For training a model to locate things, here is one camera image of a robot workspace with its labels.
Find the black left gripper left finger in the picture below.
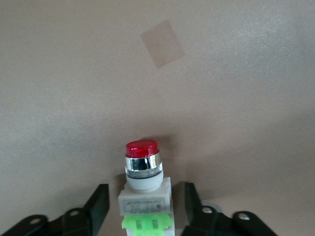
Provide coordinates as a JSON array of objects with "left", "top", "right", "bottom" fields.
[{"left": 0, "top": 183, "right": 110, "bottom": 236}]

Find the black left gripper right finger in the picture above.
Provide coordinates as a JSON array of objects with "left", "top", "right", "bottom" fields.
[{"left": 181, "top": 181, "right": 279, "bottom": 236}]

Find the red push button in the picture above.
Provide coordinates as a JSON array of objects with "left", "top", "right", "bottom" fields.
[{"left": 117, "top": 139, "right": 174, "bottom": 236}]

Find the translucent tape patch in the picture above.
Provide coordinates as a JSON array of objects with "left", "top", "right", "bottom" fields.
[{"left": 140, "top": 19, "right": 186, "bottom": 70}]

